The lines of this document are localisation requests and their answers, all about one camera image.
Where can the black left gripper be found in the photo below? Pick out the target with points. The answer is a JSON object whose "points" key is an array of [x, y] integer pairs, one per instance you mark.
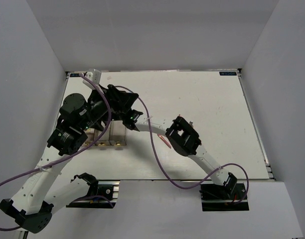
{"points": [[97, 93]]}

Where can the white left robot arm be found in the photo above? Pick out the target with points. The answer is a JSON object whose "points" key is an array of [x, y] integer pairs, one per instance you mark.
{"points": [[33, 206]]}

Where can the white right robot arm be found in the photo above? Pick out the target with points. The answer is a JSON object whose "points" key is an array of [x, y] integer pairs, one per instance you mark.
{"points": [[183, 138]]}

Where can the left clear organizer bin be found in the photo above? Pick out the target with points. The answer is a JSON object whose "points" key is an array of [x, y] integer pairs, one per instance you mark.
{"points": [[91, 134]]}

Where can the clear organizer bin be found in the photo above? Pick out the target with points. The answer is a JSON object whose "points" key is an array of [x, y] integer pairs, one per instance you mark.
{"points": [[91, 134], [118, 133], [104, 140]]}

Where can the middle clear organizer bin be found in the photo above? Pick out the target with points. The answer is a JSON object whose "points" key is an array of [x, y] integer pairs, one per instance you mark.
{"points": [[104, 140]]}

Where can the right clear organizer bin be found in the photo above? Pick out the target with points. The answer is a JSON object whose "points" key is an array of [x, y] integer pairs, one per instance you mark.
{"points": [[118, 133]]}

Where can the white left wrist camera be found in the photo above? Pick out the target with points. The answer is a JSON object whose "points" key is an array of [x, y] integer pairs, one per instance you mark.
{"points": [[93, 75]]}

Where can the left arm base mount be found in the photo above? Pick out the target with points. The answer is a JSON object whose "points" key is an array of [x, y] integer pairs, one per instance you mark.
{"points": [[103, 197]]}

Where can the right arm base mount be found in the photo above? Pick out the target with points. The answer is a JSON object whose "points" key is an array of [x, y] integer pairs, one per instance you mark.
{"points": [[213, 201]]}

